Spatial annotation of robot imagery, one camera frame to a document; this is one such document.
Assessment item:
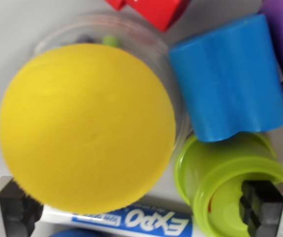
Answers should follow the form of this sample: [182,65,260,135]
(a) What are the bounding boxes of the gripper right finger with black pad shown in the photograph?
[240,180,283,237]

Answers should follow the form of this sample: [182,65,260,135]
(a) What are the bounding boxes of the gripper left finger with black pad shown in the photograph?
[0,175,44,237]

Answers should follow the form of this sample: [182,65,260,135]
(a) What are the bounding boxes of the yellow foam ball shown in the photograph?
[0,43,177,213]

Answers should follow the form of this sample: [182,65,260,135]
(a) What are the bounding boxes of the blue foam ball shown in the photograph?
[48,228,103,237]

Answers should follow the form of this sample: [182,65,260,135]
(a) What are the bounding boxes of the blue Expo marker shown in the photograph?
[40,200,194,237]

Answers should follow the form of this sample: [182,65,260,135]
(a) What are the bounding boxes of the white plastic bin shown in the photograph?
[0,0,283,237]

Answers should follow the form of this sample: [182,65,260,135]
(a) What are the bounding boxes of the clear plastic cup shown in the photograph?
[32,11,194,149]

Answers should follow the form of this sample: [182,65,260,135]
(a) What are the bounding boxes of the blue fluted plastic block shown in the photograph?
[168,13,283,144]

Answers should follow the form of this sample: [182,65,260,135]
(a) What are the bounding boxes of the lime green plastic cup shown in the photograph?
[174,132,283,237]

